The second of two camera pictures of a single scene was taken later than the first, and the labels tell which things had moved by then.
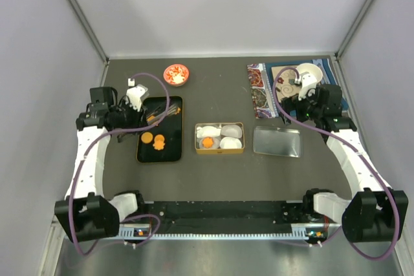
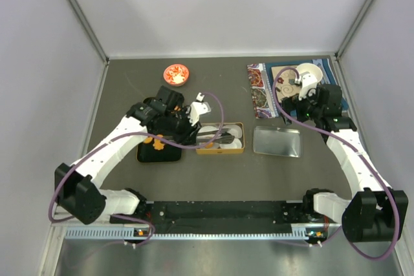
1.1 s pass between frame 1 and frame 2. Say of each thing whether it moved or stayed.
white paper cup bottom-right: stayed
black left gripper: moved
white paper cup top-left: stayed
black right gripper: stayed
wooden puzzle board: stayed
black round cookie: moved
